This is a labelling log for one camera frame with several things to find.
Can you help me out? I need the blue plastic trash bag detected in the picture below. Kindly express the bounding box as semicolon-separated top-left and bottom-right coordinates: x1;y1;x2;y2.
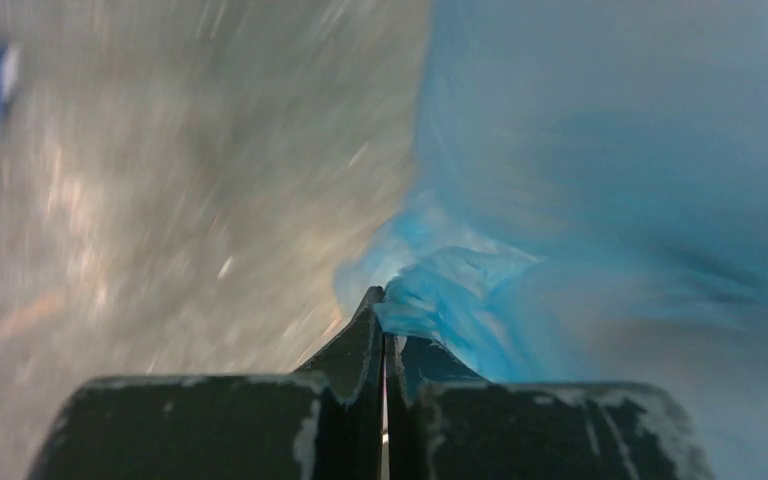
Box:
335;1;768;479

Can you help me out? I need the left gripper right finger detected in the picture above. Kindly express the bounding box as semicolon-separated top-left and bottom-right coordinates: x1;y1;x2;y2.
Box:
385;335;713;479

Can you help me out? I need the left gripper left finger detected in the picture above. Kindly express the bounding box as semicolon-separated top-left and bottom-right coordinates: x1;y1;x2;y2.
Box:
28;287;384;479

